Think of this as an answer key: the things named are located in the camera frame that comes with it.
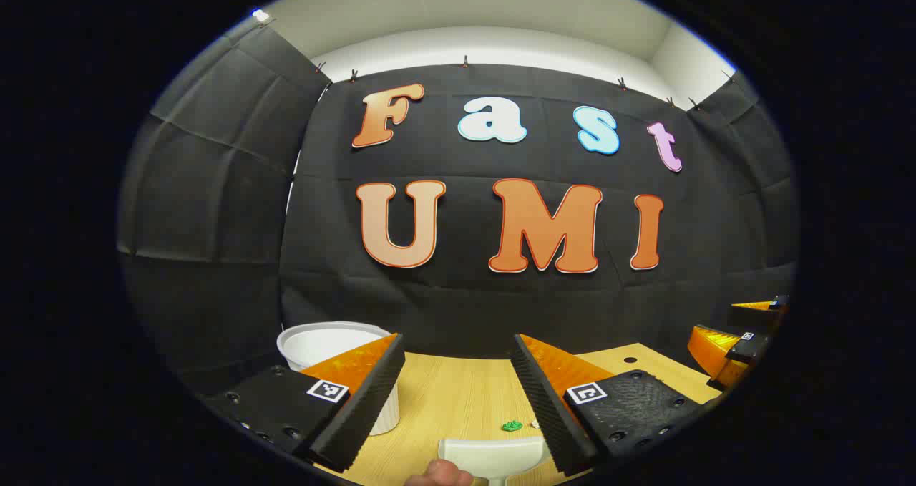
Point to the white ribbed garbage bin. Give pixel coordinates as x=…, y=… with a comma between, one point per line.
x=322, y=343

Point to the small white clamp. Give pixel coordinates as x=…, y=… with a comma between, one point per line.
x=261, y=16

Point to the white plastic dustpan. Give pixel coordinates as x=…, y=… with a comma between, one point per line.
x=494, y=454

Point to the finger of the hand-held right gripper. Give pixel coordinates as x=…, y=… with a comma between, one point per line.
x=758, y=314
x=715, y=350

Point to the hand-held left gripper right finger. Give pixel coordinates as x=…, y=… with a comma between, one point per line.
x=547, y=407

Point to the row of small backdrop clips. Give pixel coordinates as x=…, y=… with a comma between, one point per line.
x=465, y=61

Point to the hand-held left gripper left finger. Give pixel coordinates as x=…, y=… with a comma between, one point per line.
x=361, y=400

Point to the wooden desktop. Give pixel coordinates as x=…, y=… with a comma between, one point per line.
x=458, y=400

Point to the green paper ball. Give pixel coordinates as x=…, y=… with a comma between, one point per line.
x=512, y=426

